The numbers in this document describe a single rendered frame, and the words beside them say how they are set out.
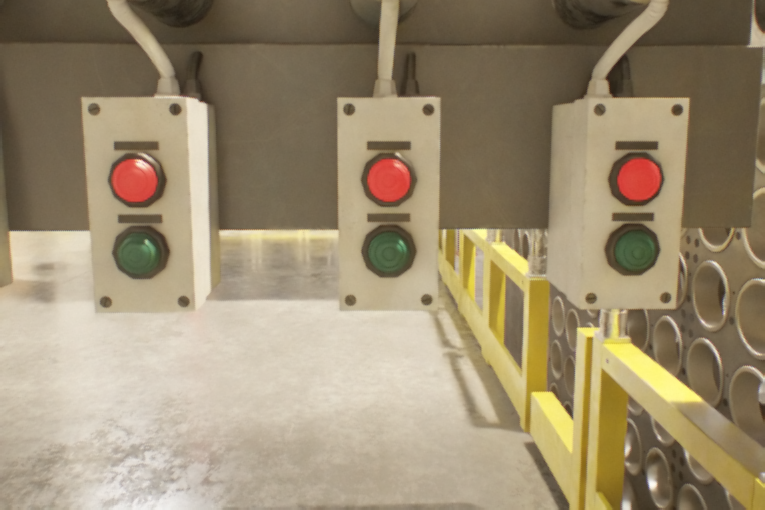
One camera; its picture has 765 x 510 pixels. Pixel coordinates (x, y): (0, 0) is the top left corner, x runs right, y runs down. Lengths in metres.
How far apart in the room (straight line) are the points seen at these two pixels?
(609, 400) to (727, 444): 0.37
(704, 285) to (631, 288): 2.18
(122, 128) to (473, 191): 0.27
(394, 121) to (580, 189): 0.14
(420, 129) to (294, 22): 0.18
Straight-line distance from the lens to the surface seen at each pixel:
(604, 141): 0.47
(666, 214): 0.50
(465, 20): 0.58
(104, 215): 0.48
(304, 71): 0.54
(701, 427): 0.90
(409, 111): 0.45
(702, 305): 2.67
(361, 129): 0.44
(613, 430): 1.23
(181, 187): 0.46
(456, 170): 0.54
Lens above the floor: 0.74
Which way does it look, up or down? 8 degrees down
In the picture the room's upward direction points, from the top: straight up
